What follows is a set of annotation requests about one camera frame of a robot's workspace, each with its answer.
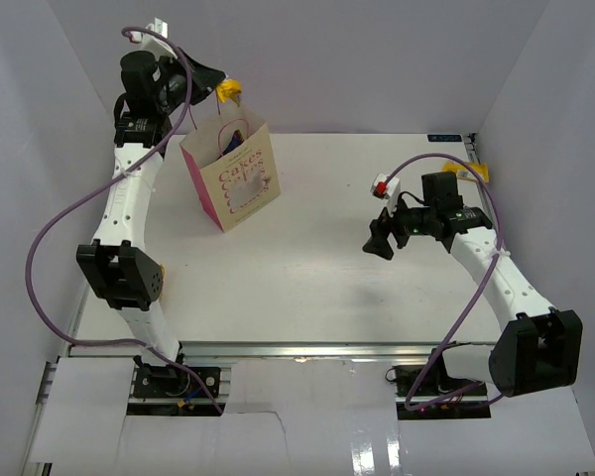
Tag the yellow snack packet far corner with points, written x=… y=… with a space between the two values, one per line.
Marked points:
x=468 y=173

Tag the wrist white camera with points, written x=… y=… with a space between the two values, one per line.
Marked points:
x=149 y=43
x=387 y=189

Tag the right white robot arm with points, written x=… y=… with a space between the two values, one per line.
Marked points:
x=539 y=345

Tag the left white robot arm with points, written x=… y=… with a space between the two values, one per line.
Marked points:
x=115 y=263

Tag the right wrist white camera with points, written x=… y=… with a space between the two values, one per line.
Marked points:
x=387 y=189

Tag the yellow M&M packet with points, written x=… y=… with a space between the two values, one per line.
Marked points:
x=229 y=89

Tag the purple Krokant snack bag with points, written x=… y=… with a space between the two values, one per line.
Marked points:
x=237 y=139

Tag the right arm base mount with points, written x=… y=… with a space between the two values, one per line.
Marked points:
x=439 y=394

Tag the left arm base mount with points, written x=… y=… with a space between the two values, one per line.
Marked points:
x=168 y=392

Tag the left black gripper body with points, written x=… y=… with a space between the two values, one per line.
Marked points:
x=176 y=82

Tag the paper bag with pink handles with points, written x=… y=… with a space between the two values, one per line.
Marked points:
x=231 y=188

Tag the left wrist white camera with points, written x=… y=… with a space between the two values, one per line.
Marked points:
x=149 y=43

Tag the aluminium table front rail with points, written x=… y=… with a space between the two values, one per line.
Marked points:
x=235 y=350

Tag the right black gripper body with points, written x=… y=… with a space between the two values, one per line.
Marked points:
x=408 y=222

